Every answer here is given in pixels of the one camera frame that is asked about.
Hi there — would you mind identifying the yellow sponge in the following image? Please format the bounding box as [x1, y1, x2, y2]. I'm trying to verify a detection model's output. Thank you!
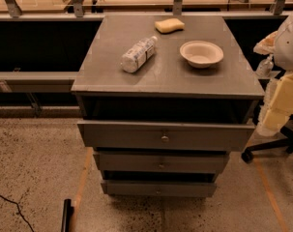
[155, 18, 185, 34]

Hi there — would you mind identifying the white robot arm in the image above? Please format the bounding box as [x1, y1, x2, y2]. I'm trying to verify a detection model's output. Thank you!
[253, 12, 293, 136]

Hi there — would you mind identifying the bottom grey drawer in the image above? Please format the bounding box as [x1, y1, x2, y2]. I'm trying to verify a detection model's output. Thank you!
[101, 180, 217, 197]

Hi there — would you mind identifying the clear plastic water bottle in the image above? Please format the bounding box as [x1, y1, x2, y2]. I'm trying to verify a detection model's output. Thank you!
[121, 36, 158, 73]

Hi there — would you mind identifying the grey metal railing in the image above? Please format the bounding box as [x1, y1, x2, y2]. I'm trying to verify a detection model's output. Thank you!
[0, 0, 293, 114]

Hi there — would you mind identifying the middle grey drawer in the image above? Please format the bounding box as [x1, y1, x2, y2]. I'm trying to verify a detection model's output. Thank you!
[94, 151, 229, 173]

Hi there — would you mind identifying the top grey drawer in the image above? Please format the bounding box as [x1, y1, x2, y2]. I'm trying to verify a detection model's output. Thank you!
[77, 120, 254, 151]

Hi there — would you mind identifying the black office chair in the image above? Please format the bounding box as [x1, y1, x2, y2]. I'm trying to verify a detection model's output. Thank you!
[241, 70, 293, 167]

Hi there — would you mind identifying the hand sanitizer bottle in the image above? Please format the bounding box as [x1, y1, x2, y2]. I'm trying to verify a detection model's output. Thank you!
[255, 54, 274, 77]

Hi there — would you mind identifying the black bar on floor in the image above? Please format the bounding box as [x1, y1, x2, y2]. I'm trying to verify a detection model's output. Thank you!
[61, 199, 73, 232]

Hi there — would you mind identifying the grey drawer cabinet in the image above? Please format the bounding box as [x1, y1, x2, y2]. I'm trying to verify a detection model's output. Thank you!
[72, 15, 264, 184]

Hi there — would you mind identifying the grey drawer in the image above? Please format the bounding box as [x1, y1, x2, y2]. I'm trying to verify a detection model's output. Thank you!
[77, 120, 254, 151]
[94, 151, 229, 173]
[101, 180, 217, 197]

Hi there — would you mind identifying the black floor cable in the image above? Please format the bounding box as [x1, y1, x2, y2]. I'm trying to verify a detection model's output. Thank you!
[0, 186, 36, 232]

